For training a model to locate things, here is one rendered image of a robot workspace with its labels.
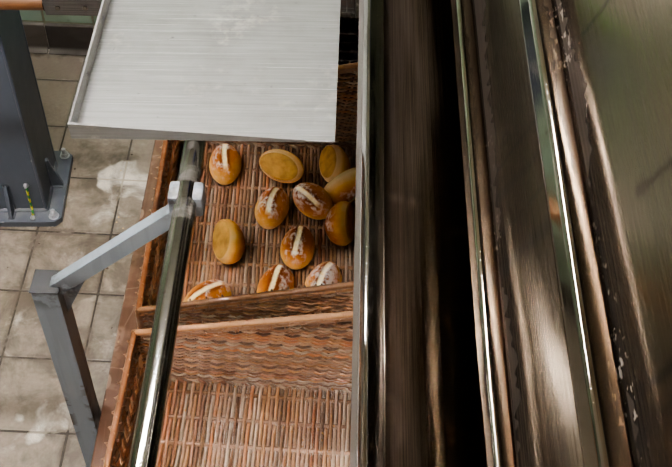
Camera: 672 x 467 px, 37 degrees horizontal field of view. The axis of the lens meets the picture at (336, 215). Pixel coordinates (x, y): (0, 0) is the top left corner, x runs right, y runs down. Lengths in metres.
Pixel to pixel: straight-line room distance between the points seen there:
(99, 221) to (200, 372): 1.12
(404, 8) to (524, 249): 0.45
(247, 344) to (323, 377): 0.16
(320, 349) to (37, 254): 1.27
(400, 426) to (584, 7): 0.38
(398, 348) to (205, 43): 0.76
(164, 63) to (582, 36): 0.91
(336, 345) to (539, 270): 0.91
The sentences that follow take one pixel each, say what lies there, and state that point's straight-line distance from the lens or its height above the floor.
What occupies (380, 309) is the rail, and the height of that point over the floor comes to 1.44.
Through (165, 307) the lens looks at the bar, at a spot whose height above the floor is 1.17.
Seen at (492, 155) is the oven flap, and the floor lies 1.47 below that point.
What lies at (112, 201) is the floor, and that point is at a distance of 2.91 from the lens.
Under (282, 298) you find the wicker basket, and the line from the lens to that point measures 1.71.
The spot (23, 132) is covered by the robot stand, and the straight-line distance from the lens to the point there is 2.68.
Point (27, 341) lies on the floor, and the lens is 2.67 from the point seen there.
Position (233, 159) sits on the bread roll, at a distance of 2.11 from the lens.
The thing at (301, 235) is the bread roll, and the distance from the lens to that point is 1.96.
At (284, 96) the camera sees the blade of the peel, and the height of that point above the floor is 1.18.
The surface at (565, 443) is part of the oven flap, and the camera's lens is 0.76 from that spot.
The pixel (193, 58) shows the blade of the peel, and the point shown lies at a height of 1.18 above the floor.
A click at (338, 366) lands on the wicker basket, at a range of 1.78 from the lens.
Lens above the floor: 2.17
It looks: 50 degrees down
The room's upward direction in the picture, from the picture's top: 4 degrees clockwise
